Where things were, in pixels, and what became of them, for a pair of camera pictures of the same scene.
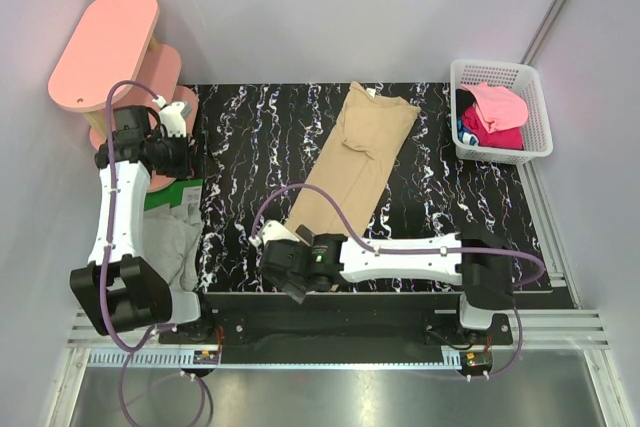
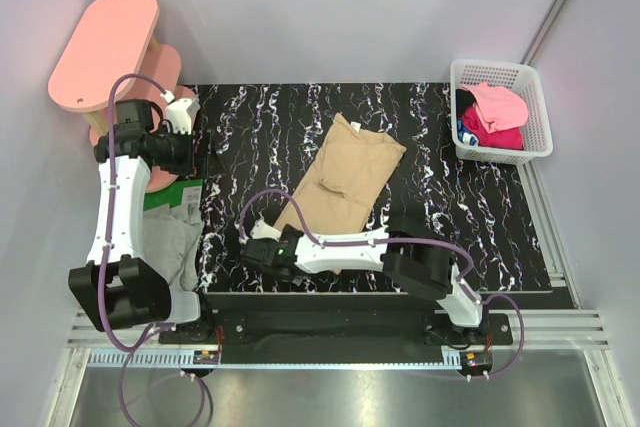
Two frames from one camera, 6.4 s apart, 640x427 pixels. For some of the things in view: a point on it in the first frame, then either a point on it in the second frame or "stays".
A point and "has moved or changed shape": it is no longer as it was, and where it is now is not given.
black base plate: x=334 y=327 stays
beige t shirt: x=352 y=164 has moved or changed shape
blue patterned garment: x=465 y=136 stays
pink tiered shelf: x=84 y=73 stays
